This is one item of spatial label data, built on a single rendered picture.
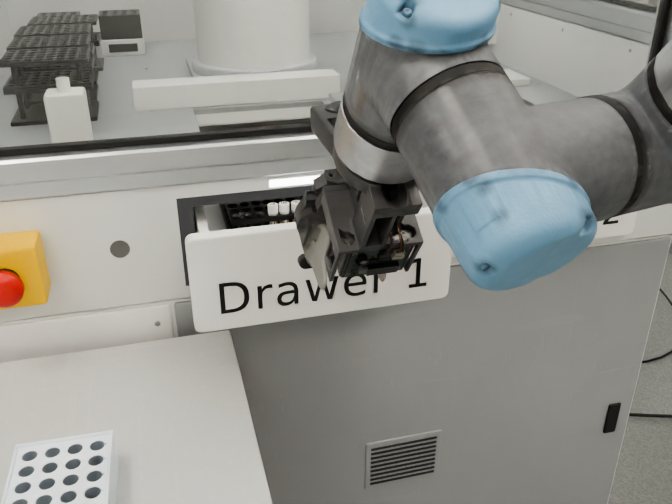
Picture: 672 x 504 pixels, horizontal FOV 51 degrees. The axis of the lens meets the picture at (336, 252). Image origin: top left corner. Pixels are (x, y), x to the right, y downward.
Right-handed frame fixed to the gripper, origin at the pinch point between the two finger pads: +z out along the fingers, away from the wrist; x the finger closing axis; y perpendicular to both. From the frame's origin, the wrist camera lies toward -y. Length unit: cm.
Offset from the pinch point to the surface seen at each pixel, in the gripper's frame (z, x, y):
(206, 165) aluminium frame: 4.8, -10.9, -15.3
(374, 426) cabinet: 39.0, 9.9, 9.1
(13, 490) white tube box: 3.0, -30.9, 16.8
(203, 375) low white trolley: 15.3, -14.0, 5.4
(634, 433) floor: 106, 95, 8
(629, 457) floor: 102, 88, 14
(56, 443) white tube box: 5.9, -27.9, 12.8
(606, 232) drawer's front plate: 14.9, 41.7, -5.6
